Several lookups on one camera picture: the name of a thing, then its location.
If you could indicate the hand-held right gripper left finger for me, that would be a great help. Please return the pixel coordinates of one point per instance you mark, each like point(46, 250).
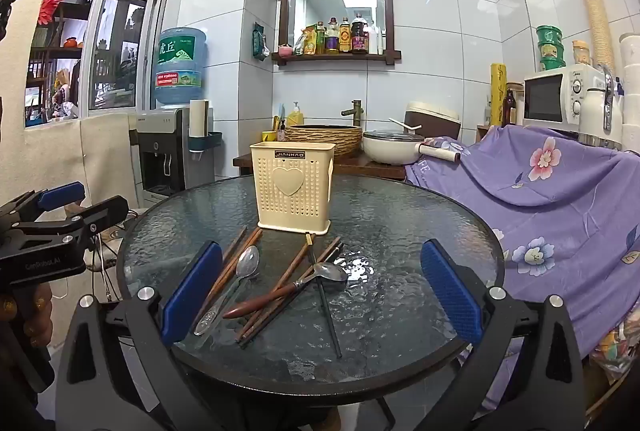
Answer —
point(192, 291)

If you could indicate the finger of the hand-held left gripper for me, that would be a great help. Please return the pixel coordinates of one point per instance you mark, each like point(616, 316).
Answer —
point(107, 211)
point(60, 194)

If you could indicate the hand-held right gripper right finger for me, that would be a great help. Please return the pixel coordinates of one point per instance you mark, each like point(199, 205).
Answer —
point(450, 291)

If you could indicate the plain black chopstick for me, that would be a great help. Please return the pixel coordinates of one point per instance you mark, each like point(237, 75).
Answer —
point(336, 253)

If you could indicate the black chopstick with gold band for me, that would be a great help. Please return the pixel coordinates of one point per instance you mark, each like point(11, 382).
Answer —
point(327, 316)

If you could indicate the cream plastic utensil holder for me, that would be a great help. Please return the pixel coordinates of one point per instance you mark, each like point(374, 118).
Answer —
point(292, 191)

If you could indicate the person's left hand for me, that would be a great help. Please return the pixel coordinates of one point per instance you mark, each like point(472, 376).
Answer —
point(42, 311)

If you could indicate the grey water dispenser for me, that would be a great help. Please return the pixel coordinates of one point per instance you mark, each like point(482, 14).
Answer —
point(155, 146)

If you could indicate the purple floral cloth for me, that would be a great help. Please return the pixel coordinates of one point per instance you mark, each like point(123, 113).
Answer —
point(540, 221)

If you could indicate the teal plastic holder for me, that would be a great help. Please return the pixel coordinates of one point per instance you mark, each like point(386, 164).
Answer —
point(212, 141)

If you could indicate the white cup dispenser tube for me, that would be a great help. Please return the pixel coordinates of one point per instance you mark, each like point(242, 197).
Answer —
point(199, 121)

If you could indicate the white pot with lid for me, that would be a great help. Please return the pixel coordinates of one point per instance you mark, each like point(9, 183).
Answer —
point(390, 151)

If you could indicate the small orange pot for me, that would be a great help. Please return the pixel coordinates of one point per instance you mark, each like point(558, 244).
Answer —
point(70, 42)

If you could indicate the sliding window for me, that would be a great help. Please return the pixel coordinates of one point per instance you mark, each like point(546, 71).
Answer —
point(120, 51)

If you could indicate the small wooden crate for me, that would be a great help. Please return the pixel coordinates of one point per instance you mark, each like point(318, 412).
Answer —
point(484, 133)

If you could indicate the blue water jug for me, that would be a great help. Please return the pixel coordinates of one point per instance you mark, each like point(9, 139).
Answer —
point(180, 61)

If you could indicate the white rice paddle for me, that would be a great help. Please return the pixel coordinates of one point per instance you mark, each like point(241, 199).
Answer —
point(406, 125)

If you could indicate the yellow cup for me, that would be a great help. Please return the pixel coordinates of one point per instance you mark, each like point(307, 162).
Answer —
point(269, 137)

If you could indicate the white and brown rice cooker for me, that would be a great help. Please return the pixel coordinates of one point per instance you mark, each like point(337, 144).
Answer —
point(435, 116)

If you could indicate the colourful printed bag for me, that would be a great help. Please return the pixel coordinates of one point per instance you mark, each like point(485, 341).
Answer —
point(617, 348)

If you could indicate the small pink floral bottle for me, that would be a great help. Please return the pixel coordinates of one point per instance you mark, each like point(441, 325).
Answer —
point(282, 133)

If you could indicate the woven basin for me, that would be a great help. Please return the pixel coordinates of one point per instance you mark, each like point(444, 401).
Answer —
point(347, 138)

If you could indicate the red artificial flower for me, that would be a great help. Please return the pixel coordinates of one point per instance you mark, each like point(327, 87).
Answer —
point(52, 6)

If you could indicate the brown glass bottle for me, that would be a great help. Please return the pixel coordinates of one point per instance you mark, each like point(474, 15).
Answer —
point(509, 108)

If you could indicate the light blue toothbrush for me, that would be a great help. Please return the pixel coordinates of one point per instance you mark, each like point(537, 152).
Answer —
point(281, 113)

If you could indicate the yellow roll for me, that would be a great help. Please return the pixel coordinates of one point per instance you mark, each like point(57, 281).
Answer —
point(498, 96)

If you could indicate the yellow soap dispenser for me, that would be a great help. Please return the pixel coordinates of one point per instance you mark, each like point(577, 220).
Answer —
point(296, 116)

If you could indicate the bronze faucet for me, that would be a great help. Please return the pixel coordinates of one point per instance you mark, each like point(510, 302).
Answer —
point(355, 111)

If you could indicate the white microwave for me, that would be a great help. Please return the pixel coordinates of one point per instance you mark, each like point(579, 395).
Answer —
point(545, 96)

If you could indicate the green hanging packet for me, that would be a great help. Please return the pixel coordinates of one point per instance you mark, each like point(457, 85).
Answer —
point(260, 42)

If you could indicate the small pink bowl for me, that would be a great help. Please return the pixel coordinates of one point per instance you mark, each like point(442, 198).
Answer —
point(285, 51)

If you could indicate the wooden mirror shelf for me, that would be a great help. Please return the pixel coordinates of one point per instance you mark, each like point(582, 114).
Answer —
point(282, 26)

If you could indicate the yellow seasoning packet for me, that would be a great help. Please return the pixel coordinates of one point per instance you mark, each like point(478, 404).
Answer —
point(304, 42)

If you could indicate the white bottle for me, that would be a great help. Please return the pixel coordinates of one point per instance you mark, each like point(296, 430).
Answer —
point(374, 40)

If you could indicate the beige noodle cup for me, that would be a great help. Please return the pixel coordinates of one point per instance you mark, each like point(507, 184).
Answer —
point(581, 53)

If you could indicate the yellow green bottle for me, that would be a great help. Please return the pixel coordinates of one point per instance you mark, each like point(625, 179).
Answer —
point(319, 40)

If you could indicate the dark sauce bottle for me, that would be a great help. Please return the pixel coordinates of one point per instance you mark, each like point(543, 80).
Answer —
point(359, 33)

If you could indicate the stack of white paper bowls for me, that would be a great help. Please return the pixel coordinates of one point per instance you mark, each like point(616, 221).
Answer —
point(631, 86)

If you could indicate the amber sauce bottle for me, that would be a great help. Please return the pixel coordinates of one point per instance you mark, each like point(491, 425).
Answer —
point(345, 36)

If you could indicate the purple label bottle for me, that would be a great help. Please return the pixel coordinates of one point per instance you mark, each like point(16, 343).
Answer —
point(333, 36)

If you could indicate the tall stack of paper cups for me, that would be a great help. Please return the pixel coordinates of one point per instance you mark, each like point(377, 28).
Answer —
point(595, 11)

